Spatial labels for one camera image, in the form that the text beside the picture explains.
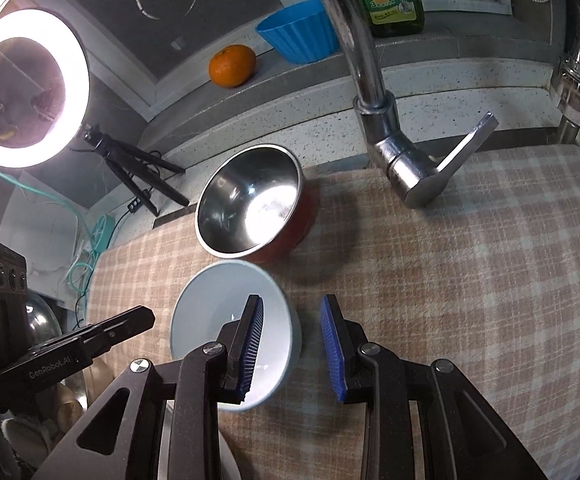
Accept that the teal cable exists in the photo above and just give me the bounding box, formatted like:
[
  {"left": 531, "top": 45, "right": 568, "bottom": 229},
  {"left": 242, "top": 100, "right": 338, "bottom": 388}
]
[{"left": 0, "top": 160, "right": 116, "bottom": 306}]

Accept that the black tripod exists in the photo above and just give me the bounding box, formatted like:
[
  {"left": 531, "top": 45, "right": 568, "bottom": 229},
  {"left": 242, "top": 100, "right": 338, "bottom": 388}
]
[{"left": 72, "top": 122, "right": 191, "bottom": 216}]

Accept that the large white leaf-pattern plate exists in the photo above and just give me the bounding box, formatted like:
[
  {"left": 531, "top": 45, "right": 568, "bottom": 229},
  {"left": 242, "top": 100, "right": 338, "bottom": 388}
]
[{"left": 217, "top": 430, "right": 243, "bottom": 480}]

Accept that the blue ribbed plastic bowl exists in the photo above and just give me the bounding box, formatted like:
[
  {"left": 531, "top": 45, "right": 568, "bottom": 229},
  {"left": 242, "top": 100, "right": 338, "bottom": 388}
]
[{"left": 255, "top": 0, "right": 341, "bottom": 65}]

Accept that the person's left hand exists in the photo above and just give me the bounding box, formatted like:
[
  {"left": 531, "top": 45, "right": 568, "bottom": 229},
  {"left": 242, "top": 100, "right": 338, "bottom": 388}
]
[{"left": 55, "top": 357, "right": 87, "bottom": 426}]

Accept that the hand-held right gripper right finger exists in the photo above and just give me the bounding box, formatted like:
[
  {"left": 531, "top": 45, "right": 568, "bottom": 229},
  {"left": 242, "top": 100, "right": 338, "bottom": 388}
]
[{"left": 320, "top": 294, "right": 550, "bottom": 480}]

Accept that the white ceramic bowl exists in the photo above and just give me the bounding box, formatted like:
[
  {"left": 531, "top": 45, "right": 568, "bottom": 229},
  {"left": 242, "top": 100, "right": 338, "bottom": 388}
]
[{"left": 170, "top": 260, "right": 303, "bottom": 413}]

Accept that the glass lid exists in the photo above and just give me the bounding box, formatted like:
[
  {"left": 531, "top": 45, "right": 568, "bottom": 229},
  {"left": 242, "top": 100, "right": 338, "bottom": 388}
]
[{"left": 25, "top": 287, "right": 63, "bottom": 356}]

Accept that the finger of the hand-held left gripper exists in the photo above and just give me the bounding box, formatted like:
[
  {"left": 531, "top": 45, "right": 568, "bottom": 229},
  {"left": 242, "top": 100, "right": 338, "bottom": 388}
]
[{"left": 72, "top": 305, "right": 157, "bottom": 361}]

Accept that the chrome kitchen faucet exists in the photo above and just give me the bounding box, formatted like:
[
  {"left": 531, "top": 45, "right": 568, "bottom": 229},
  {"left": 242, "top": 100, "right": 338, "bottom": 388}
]
[{"left": 297, "top": 0, "right": 500, "bottom": 210}]

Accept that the stainless steel bowl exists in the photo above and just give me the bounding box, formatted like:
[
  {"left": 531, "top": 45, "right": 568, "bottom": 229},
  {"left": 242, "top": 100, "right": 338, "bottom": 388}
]
[{"left": 195, "top": 144, "right": 318, "bottom": 264}]

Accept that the orange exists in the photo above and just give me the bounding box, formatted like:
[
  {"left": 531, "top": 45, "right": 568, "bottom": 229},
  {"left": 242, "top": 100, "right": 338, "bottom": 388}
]
[{"left": 208, "top": 44, "right": 257, "bottom": 88}]

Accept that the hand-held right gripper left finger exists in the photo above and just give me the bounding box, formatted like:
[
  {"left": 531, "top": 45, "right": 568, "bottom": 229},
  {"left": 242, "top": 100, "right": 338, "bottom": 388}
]
[{"left": 32, "top": 294, "right": 265, "bottom": 480}]

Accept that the beige checked cloth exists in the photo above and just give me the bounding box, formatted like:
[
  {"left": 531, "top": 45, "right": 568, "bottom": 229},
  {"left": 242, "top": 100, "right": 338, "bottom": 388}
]
[{"left": 85, "top": 142, "right": 580, "bottom": 480}]

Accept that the ring light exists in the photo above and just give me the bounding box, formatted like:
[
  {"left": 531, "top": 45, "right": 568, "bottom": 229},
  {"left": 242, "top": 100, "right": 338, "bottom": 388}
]
[{"left": 0, "top": 7, "right": 91, "bottom": 169}]

